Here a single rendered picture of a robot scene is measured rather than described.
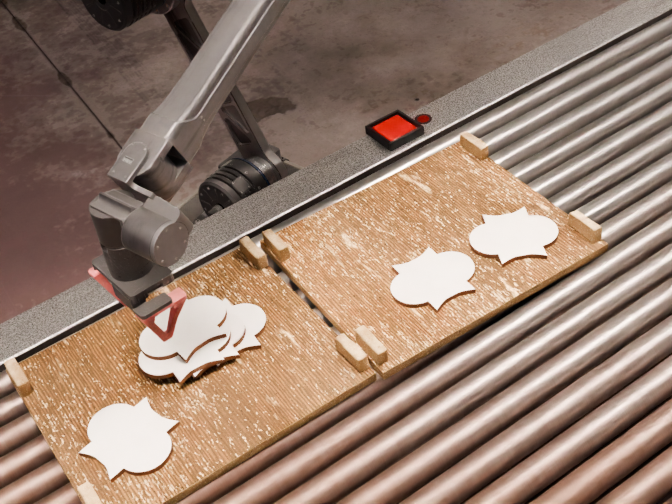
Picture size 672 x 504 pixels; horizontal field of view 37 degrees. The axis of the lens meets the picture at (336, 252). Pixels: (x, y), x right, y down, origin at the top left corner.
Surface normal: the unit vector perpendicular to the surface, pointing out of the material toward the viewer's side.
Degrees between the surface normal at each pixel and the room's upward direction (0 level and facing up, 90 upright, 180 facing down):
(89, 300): 0
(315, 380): 0
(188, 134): 89
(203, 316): 0
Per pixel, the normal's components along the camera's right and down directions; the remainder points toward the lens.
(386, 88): -0.11, -0.73
